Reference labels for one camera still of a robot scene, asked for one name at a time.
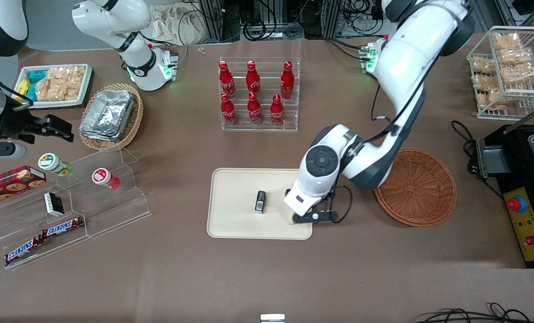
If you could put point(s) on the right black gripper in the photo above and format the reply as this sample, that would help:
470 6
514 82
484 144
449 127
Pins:
12 122

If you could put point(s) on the triangular sandwich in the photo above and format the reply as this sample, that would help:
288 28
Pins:
290 219

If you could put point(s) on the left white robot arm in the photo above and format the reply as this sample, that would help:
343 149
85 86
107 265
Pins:
406 67

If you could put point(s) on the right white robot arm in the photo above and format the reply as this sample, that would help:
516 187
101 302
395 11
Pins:
134 49

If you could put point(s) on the white snack tray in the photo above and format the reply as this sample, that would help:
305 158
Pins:
83 92

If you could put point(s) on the light wicker basket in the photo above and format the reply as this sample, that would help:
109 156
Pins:
134 121

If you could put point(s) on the beige plastic tray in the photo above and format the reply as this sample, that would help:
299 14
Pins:
235 202

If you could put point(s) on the brown wicker basket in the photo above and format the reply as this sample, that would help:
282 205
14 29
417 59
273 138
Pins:
419 193

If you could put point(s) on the green lid snack cup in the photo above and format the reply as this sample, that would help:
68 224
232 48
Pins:
54 163

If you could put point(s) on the clear rice cracker bag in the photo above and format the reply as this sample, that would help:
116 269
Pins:
72 78
51 89

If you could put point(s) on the teal snack packet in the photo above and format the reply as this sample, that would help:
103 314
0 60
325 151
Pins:
37 75
31 92

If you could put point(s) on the yellow snack packet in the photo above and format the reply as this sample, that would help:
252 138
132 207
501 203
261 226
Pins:
22 86

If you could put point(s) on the silver foil container stack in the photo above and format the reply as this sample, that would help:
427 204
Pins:
107 114

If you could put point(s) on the small black packet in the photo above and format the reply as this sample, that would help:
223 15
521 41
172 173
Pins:
260 202

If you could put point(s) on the red plaid cookie box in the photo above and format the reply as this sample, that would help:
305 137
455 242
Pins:
11 184

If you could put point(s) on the red lid snack cup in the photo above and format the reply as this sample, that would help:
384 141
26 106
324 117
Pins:
105 178

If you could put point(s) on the small black white box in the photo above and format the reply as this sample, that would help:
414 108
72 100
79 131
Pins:
54 204

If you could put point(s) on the Snickers chocolate bar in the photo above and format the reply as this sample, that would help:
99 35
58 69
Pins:
63 227
22 250

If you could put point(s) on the clear acrylic bottle rack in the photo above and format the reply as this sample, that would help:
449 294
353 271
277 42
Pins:
260 128

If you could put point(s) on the clear acrylic stepped shelf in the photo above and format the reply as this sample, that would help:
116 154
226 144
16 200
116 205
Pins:
6 224
114 211

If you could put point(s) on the red cola bottle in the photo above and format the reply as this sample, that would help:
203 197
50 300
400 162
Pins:
227 80
277 113
253 80
254 111
287 80
228 112

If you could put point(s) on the small white black device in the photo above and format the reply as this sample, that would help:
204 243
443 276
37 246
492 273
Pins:
272 318

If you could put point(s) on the beige cloth bag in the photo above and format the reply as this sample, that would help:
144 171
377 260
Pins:
177 24

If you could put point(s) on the small metal clip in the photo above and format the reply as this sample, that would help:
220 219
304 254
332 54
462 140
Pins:
201 50

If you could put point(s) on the red emergency stop button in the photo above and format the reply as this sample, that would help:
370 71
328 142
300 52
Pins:
516 204

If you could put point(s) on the black appliance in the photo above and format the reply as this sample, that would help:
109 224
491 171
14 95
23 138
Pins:
518 177

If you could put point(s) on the clear fried snack bag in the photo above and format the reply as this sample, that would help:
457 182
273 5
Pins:
482 66
487 83
514 56
507 41
493 99
520 73

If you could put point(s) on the yellow control panel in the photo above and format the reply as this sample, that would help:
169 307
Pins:
531 224

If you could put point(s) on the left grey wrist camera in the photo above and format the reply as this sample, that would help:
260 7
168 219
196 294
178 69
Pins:
314 217

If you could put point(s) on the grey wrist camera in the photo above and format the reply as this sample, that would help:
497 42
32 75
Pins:
4 150
314 217

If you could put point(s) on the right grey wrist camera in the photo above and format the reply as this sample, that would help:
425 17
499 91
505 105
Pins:
4 150

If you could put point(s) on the aluminium frame post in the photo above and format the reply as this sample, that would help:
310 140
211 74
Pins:
213 20
332 18

